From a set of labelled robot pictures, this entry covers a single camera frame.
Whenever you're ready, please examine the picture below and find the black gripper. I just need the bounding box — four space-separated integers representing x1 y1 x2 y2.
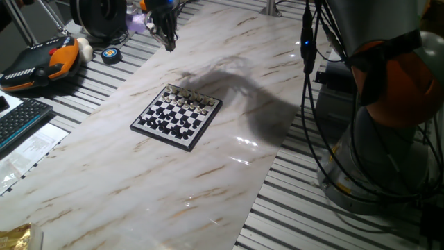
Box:
145 0 180 53

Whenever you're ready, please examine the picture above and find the small checkered chessboard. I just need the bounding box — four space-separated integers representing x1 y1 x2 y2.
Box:
130 83 223 153

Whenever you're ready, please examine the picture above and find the pale purple plastic piece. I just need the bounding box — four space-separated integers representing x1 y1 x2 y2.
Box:
125 12 150 35

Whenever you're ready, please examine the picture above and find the black round puck blue label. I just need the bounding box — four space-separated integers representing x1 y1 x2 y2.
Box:
101 47 123 66

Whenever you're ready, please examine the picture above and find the black round spool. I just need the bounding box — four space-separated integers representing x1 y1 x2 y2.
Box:
69 0 128 40

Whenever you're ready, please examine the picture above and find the white round plastic object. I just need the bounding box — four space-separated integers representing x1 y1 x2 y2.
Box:
76 36 94 64

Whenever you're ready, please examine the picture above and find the silver tripod leg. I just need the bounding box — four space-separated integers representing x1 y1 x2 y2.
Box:
36 0 73 36
3 0 38 47

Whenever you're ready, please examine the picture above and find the black orange teach pendant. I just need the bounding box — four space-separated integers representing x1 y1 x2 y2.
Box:
0 34 83 93

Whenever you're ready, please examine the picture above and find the black usb adapter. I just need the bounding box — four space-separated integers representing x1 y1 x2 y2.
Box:
300 6 318 76

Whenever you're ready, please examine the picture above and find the marble pattern mat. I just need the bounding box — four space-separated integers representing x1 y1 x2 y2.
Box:
0 0 330 250

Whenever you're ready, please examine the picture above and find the black computer keyboard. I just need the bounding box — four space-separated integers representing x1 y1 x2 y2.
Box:
0 98 54 152

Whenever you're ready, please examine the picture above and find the gold foil bag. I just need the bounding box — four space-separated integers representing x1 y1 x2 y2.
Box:
0 222 44 250

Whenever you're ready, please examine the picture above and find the aluminium frame post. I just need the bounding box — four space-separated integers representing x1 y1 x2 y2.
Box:
259 0 282 18

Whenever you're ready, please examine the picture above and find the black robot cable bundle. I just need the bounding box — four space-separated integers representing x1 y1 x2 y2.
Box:
298 0 444 223

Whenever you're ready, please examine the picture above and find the black metal bracket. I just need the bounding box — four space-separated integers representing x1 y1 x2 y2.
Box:
313 70 329 85

